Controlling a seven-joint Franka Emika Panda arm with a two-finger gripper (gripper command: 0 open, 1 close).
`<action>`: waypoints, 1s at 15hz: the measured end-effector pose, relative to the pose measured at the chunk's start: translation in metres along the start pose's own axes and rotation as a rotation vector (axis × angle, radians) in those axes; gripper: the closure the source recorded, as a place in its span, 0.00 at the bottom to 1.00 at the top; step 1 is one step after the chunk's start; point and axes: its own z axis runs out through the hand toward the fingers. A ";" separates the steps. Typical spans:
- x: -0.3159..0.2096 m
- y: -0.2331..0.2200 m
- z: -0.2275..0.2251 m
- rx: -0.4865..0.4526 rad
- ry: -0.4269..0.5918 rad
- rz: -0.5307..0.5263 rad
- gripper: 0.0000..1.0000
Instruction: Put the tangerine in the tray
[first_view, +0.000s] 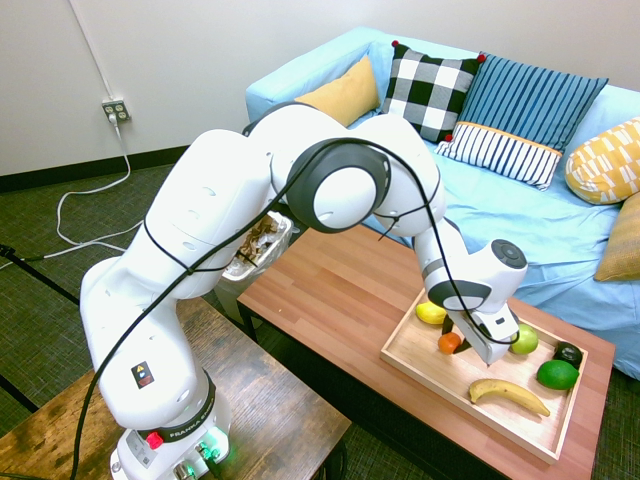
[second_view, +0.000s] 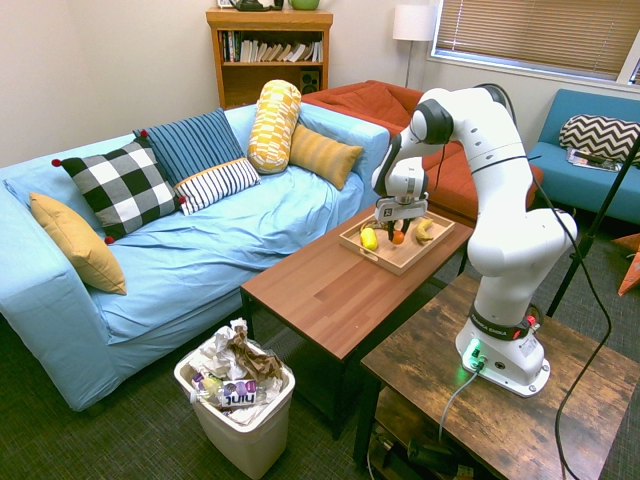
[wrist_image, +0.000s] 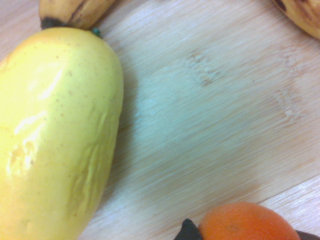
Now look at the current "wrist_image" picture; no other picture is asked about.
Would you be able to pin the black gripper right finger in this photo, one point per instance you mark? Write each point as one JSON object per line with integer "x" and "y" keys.
{"x": 310, "y": 236}

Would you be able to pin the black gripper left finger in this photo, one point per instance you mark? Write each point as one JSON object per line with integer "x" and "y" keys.
{"x": 188, "y": 231}

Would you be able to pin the orange tangerine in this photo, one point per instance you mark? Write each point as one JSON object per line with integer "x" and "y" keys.
{"x": 246, "y": 223}

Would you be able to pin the light bamboo tray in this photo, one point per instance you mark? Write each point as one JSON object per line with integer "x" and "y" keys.
{"x": 205, "y": 112}

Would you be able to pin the yellow mango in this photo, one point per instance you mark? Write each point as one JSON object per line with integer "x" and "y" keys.
{"x": 55, "y": 135}

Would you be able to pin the spotted yellow banana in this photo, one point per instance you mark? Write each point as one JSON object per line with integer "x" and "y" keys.
{"x": 303, "y": 15}

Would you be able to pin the spotted banana with black tip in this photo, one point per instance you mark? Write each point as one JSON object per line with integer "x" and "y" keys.
{"x": 77, "y": 12}

